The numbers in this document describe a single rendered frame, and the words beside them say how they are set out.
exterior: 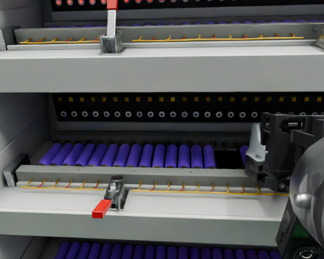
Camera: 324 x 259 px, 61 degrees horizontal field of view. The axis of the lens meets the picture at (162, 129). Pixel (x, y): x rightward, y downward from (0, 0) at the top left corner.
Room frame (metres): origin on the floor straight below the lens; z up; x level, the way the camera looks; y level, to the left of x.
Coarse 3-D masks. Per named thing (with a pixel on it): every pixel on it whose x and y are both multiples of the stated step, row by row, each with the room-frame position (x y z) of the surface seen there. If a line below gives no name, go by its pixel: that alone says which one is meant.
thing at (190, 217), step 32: (32, 128) 0.49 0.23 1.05; (64, 128) 0.52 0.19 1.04; (96, 128) 0.52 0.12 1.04; (128, 128) 0.51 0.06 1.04; (160, 128) 0.51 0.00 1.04; (192, 128) 0.50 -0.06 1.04; (224, 128) 0.50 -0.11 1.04; (0, 160) 0.40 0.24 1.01; (32, 160) 0.47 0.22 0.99; (0, 192) 0.39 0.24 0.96; (32, 192) 0.39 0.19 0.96; (64, 192) 0.39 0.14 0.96; (96, 192) 0.38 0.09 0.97; (160, 192) 0.38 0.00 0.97; (0, 224) 0.36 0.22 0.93; (32, 224) 0.36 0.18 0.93; (64, 224) 0.35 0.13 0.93; (96, 224) 0.35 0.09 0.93; (128, 224) 0.34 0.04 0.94; (160, 224) 0.34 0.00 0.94; (192, 224) 0.34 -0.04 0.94; (224, 224) 0.33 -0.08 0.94; (256, 224) 0.33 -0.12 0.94
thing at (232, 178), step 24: (24, 168) 0.41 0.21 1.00; (48, 168) 0.40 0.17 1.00; (72, 168) 0.40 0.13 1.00; (96, 168) 0.40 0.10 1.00; (120, 168) 0.40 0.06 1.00; (144, 168) 0.40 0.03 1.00; (168, 168) 0.39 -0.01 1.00; (168, 192) 0.37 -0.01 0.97; (192, 192) 0.36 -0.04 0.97; (216, 192) 0.36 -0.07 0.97
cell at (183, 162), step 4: (184, 144) 0.46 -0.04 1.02; (180, 148) 0.46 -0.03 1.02; (184, 148) 0.45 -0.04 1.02; (188, 148) 0.46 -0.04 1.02; (180, 152) 0.45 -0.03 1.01; (184, 152) 0.44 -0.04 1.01; (188, 152) 0.45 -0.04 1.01; (180, 156) 0.43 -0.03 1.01; (184, 156) 0.43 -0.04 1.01; (188, 156) 0.44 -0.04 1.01; (180, 160) 0.42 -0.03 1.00; (184, 160) 0.42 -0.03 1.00; (188, 160) 0.42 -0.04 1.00; (180, 164) 0.41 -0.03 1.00; (184, 164) 0.41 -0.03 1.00; (188, 164) 0.41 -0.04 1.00; (188, 168) 0.41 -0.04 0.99
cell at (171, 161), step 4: (172, 144) 0.47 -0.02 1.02; (168, 148) 0.46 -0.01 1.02; (172, 148) 0.45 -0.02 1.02; (176, 148) 0.46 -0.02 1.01; (168, 152) 0.45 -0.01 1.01; (172, 152) 0.44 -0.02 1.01; (176, 152) 0.45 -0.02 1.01; (168, 156) 0.43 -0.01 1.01; (172, 156) 0.43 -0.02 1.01; (176, 156) 0.44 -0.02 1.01; (168, 160) 0.42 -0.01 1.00; (172, 160) 0.42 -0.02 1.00; (176, 160) 0.43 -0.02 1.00; (168, 164) 0.41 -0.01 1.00; (172, 164) 0.41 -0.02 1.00; (176, 164) 0.42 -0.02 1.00
